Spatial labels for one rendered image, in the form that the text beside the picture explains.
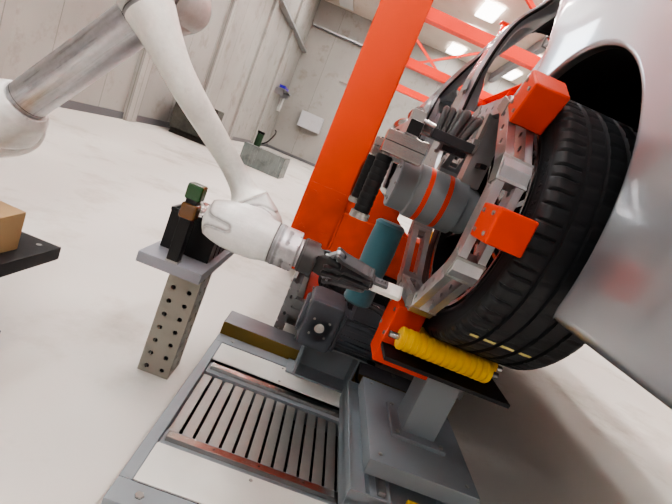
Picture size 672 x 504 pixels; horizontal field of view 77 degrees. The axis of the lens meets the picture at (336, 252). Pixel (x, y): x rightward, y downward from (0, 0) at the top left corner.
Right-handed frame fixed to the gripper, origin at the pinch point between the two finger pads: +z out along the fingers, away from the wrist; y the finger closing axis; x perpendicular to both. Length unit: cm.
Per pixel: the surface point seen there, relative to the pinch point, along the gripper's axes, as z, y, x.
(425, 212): 4.3, 1.7, 23.4
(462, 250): 9.4, 14.3, 6.2
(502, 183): 10.6, 24.8, 16.6
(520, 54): 170, -241, 625
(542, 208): 17.8, 26.8, 12.3
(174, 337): -47, -59, -10
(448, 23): 49, -243, 623
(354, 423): 14, -53, -16
